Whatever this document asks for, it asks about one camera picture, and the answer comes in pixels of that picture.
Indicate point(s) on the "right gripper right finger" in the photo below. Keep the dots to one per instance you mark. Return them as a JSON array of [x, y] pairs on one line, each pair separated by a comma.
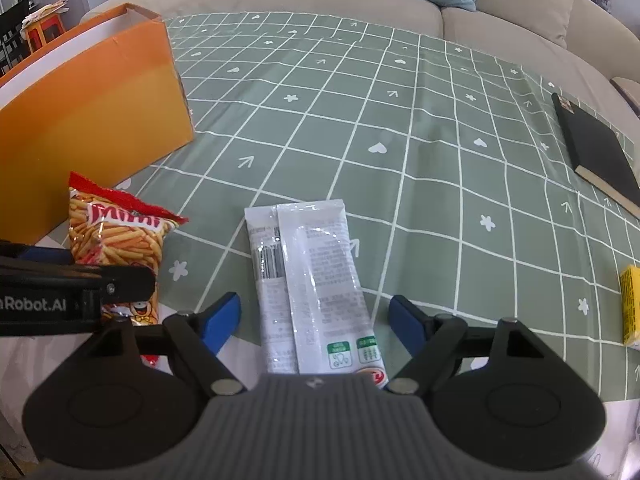
[[431, 341]]

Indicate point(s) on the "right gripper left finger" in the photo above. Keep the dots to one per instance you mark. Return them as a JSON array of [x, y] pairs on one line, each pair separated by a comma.
[[195, 340]]

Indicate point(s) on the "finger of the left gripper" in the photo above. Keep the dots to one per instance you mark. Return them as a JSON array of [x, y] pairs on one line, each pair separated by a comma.
[[126, 284], [24, 252]]

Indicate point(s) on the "red Mimi snack sticks bag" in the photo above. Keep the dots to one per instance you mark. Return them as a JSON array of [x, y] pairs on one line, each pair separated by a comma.
[[114, 228]]

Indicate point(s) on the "white long snack packet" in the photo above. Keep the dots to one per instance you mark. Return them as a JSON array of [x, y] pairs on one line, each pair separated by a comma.
[[313, 315]]

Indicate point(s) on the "green checked tablecloth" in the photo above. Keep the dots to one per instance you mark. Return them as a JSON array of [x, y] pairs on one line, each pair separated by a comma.
[[451, 164]]

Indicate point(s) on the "orange cardboard box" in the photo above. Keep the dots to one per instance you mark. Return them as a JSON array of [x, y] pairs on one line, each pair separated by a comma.
[[105, 100]]

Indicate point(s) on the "black dining chair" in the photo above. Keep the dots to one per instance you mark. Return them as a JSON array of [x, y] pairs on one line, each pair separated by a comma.
[[14, 47]]

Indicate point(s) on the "yellow small box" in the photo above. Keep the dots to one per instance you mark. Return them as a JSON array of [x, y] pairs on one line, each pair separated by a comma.
[[630, 293]]

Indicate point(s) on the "red stool stack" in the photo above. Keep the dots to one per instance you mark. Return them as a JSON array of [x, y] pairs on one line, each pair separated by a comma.
[[41, 31]]

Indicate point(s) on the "black notebook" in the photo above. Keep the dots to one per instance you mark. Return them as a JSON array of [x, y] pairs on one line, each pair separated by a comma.
[[596, 154]]

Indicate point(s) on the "beige sofa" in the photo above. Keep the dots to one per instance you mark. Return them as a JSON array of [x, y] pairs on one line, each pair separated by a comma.
[[598, 46]]

